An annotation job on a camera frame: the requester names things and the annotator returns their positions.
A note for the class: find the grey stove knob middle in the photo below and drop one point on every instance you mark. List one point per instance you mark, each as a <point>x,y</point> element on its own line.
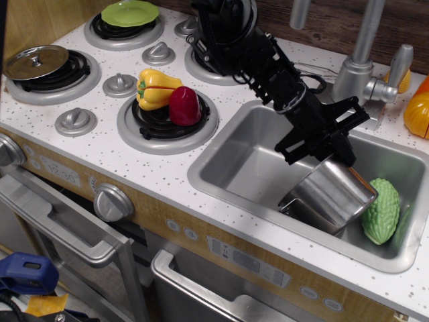
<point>120,86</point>

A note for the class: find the front right stove burner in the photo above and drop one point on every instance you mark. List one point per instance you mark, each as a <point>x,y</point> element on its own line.
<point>152,132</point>

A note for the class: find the grey stove knob back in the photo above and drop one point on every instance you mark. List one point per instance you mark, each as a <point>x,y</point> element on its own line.
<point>186,27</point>

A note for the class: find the yellow tape piece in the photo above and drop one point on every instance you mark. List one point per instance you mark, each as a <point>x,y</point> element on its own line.
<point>40,305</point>

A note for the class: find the front left stove burner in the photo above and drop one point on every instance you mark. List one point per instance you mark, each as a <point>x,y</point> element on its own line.
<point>57,96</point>

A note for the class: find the blue clamp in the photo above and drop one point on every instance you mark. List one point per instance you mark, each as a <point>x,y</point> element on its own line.
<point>28,274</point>

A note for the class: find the silver dishwasher door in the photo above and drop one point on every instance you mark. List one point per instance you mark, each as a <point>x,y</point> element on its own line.
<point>191,288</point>

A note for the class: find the grey stove knob front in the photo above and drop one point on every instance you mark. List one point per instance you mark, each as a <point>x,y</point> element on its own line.
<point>75,122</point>

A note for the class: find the yellow bell pepper toy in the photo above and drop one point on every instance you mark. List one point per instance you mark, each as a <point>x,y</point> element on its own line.
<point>155,88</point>

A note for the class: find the steel pot lid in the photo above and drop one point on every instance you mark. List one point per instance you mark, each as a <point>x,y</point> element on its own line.
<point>35,62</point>

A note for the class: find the green plastic plate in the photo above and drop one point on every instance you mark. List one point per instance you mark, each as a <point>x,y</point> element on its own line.
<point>129,13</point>

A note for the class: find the tall steel pot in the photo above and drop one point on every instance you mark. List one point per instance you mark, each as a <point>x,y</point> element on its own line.
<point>329,197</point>

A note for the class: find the grey stove knob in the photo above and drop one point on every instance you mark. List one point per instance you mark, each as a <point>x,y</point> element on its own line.
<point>75,122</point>
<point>158,55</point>
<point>186,27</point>
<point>120,86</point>

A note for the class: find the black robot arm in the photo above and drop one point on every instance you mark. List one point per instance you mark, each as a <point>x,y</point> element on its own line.
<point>230,42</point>

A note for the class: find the silver sink basin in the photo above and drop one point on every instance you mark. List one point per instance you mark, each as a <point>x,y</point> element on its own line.
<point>241,167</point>

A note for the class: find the red bell pepper toy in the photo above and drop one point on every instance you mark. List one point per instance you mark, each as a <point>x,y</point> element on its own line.
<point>184,107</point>

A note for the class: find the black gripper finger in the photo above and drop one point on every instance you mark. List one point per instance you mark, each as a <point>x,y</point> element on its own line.
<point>342,148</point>

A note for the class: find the back left stove burner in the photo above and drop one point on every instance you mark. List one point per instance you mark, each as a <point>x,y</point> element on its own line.
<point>102,35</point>

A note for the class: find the orange pumpkin toy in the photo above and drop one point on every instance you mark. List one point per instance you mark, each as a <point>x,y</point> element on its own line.
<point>416,113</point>

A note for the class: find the silver oven dial left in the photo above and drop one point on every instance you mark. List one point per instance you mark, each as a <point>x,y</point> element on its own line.
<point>11,153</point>

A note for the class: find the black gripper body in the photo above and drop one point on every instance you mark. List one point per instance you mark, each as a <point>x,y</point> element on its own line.
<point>313,123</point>

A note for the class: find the silver oven dial right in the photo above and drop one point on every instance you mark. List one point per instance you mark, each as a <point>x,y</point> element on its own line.
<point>111,204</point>

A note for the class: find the yellow corn toy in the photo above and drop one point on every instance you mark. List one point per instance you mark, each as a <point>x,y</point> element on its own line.
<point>405,83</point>

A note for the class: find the green bitter gourd toy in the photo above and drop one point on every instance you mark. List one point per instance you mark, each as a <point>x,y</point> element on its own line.
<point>380,220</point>

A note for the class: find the silver oven door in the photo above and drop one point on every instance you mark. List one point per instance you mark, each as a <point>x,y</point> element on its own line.
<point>94,261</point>

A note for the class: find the silver toy faucet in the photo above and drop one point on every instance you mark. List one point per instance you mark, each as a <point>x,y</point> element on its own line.
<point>355,77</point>

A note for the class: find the silver oven dial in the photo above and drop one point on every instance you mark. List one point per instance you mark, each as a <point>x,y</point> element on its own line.
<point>11,153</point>
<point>111,204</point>

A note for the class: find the grey stove knob upper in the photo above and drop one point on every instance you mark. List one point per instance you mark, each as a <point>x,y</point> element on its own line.
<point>158,55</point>

